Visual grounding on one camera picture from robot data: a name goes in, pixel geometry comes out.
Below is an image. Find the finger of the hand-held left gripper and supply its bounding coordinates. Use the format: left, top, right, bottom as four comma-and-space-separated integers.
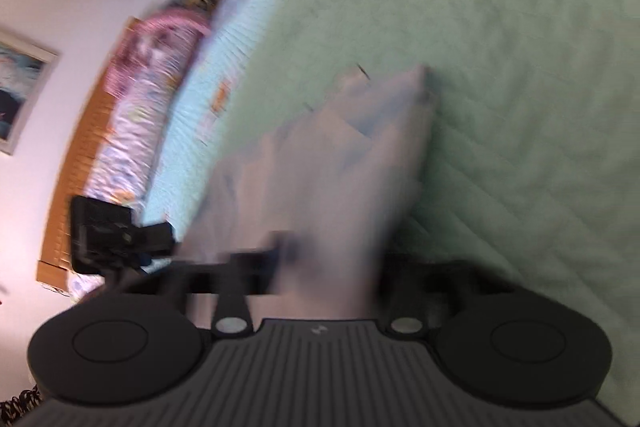
127, 221, 176, 269

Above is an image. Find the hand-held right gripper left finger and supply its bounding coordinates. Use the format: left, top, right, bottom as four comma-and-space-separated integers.
120, 232, 297, 338

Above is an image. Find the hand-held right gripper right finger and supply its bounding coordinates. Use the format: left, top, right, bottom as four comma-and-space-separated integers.
377, 256, 517, 339

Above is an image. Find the white shirt with navy trim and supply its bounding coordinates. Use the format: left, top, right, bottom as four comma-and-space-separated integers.
175, 64, 442, 324

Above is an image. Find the wooden headboard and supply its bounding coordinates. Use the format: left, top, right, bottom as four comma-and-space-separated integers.
36, 17, 147, 291

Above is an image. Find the pink folded quilt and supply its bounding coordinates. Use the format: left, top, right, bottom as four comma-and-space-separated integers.
67, 4, 214, 304

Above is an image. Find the green quilted bee blanket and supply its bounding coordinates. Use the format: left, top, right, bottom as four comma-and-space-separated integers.
145, 0, 640, 427

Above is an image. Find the blue yellow patterned pillow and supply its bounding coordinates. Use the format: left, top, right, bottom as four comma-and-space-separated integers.
170, 0, 222, 14

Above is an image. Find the framed wall picture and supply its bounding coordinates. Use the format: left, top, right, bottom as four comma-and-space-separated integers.
0, 27, 61, 156

